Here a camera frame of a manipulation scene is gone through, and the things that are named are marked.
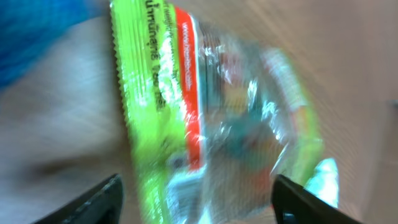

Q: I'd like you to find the teal tissue pack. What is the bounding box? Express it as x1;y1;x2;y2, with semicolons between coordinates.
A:
305;158;339;208

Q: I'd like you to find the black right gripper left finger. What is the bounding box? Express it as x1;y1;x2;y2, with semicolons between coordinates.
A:
35;174;124;224

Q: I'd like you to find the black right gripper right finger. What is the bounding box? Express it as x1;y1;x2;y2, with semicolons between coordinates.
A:
271;174;361;224

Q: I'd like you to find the blue snack bar wrapper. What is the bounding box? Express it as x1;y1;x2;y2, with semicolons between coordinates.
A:
1;0;103;88

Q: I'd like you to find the green candy bag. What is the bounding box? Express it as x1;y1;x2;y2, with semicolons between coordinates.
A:
110;0;323;223

